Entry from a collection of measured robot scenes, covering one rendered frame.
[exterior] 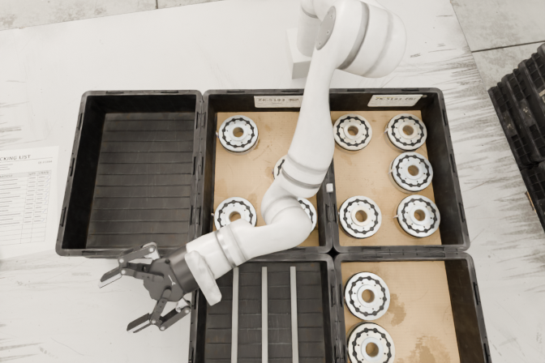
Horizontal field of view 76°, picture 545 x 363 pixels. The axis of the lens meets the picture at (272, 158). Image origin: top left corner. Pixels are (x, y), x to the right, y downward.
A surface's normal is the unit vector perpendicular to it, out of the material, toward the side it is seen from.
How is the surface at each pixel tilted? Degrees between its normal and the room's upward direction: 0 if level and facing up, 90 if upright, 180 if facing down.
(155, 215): 0
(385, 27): 19
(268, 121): 0
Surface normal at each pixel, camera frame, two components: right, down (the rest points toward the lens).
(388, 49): 0.15, 0.43
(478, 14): 0.00, -0.31
